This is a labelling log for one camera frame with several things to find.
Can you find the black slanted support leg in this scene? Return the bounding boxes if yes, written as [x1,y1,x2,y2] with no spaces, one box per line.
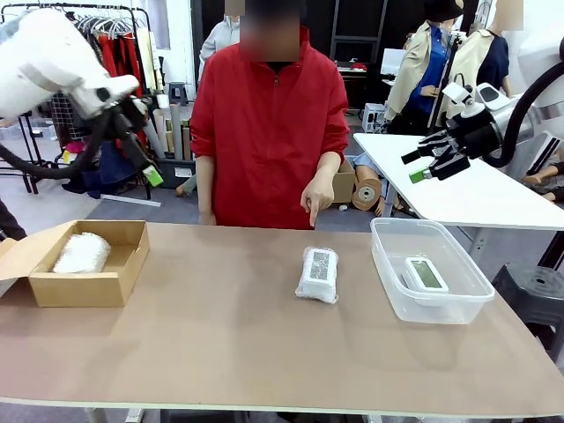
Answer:
[538,229,564,271]

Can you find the person in red jacket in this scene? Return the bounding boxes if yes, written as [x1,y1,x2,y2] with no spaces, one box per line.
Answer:
[189,0,352,230]

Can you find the person's right forearm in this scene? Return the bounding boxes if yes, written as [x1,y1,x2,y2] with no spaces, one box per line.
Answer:
[195,154,218,216]

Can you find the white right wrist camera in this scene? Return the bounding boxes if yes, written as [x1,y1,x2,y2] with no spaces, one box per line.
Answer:
[442,81,481,118]

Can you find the mannequin leg on floor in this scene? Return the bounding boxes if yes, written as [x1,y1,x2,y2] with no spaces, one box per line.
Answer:
[175,174,198,198]

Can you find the person's left hand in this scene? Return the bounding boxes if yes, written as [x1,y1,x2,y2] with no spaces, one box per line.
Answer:
[300,173,338,229]

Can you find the bubble-wrapped clock with QR label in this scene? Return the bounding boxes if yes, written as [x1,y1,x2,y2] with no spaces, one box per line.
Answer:
[293,246,340,304]

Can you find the black plastic stool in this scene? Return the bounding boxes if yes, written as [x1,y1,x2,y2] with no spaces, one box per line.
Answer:
[491,263,564,353]

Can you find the bystander dark sleeve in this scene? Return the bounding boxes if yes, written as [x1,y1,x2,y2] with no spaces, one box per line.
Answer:
[0,197,27,241]

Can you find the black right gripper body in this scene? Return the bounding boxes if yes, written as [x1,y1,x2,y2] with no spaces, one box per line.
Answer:
[446,107,504,161]

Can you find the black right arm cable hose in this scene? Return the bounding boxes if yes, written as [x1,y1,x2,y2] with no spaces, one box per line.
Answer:
[482,61,564,169]

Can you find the cream paper roll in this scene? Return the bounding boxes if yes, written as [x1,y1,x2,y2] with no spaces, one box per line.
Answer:
[152,108,171,155]

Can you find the seated mannequin striped clothes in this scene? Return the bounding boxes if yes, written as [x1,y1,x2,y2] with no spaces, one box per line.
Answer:
[522,136,564,204]

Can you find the plain bubble-wrapped white clock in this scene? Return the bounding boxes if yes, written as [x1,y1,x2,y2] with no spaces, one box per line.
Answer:
[52,232,112,274]

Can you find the grey plastic stool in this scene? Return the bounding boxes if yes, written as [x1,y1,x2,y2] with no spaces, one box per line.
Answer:
[167,81,189,106]

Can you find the clear plastic container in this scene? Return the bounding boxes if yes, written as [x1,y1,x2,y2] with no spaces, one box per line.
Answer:
[369,217,496,326]

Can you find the mannequin beige vest navy shirt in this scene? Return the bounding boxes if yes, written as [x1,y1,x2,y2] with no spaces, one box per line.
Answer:
[449,4,515,111]

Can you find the unwrapped white digital clock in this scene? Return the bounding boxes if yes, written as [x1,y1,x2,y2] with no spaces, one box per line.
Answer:
[401,256,449,308]

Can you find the black storage bin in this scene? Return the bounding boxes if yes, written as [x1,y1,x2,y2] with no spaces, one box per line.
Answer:
[156,156,197,189]

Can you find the small brown cardboard box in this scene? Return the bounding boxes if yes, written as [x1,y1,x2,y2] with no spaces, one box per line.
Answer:
[332,157,357,204]

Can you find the cream hanging garment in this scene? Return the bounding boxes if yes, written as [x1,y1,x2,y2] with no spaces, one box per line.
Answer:
[134,28,159,92]

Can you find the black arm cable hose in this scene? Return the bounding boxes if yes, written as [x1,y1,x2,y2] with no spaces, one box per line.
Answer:
[0,112,111,180]
[482,61,564,169]

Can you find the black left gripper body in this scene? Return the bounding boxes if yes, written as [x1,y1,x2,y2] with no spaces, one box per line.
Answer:
[108,98,150,143]

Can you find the person's left forearm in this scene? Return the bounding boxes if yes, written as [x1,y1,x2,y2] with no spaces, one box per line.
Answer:
[315,151,345,182]

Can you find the red hanging garment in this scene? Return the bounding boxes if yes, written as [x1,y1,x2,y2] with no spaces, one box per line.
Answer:
[96,33,149,146]

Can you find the brown cardboard spool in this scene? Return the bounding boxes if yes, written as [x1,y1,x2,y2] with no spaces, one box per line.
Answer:
[351,174,383,212]

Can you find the brown cardboard tube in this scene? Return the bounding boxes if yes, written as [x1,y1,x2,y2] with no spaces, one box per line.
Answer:
[181,121,194,162]

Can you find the mannequin beige coat blue shirt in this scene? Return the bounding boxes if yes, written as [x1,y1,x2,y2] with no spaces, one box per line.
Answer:
[385,0,457,133]

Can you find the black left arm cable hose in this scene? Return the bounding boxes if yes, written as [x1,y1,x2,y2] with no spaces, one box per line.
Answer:
[0,112,111,180]

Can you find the figure in grey hoodie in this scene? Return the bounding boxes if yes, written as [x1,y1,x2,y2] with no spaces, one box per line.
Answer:
[198,15,241,67]

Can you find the grey cardboard tube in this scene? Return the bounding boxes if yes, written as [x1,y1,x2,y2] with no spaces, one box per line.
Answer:
[169,103,184,160]

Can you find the white computer case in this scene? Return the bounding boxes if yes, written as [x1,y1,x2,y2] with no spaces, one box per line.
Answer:
[361,103,387,133]

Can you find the open brown cardboard box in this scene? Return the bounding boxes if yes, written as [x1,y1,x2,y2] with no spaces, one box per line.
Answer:
[0,219,151,308]

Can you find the white background table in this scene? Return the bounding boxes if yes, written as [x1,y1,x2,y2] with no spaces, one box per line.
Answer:
[352,133,564,231]

